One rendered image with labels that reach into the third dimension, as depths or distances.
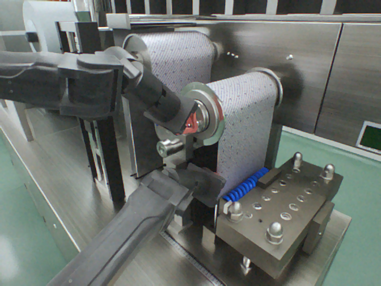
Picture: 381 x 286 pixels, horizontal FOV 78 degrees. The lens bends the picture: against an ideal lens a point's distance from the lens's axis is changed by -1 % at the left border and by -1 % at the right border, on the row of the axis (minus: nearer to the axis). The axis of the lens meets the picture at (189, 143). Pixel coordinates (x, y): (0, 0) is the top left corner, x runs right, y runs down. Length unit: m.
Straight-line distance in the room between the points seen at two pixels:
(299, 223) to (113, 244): 0.44
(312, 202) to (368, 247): 1.57
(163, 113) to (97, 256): 0.24
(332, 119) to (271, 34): 0.30
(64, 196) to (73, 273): 0.67
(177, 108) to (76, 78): 0.17
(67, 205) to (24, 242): 1.34
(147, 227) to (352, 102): 0.59
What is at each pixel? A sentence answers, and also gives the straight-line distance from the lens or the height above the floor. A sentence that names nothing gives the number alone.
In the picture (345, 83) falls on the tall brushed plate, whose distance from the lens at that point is 0.73.
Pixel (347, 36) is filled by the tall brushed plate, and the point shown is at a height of 1.41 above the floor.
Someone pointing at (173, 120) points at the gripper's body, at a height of 1.29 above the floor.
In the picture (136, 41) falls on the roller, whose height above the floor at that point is 1.39.
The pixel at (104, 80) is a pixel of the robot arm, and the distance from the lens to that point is 0.34.
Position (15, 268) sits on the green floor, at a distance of 2.09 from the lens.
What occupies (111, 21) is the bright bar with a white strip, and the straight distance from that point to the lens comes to 0.74.
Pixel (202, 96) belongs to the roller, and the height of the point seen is 1.30.
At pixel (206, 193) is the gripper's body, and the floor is 1.11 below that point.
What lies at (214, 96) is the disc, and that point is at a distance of 0.51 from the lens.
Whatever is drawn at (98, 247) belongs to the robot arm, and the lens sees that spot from 0.30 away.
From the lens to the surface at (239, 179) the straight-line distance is 0.69.
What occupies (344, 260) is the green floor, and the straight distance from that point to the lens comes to 2.07.
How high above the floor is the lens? 1.45
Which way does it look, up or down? 28 degrees down
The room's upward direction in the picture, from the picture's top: straight up
